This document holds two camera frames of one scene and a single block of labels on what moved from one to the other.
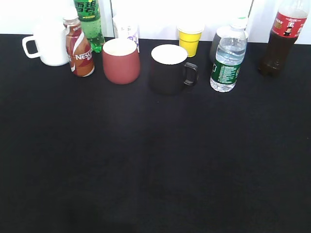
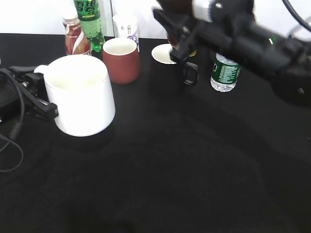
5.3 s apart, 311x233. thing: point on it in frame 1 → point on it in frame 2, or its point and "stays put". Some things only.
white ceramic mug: [51, 42] → [80, 86]
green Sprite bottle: [88, 12] stays put
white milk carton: [128, 26] stays put
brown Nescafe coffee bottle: [78, 48] stays put
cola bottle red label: [288, 23] → [172, 41]
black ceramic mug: [167, 65] stays put
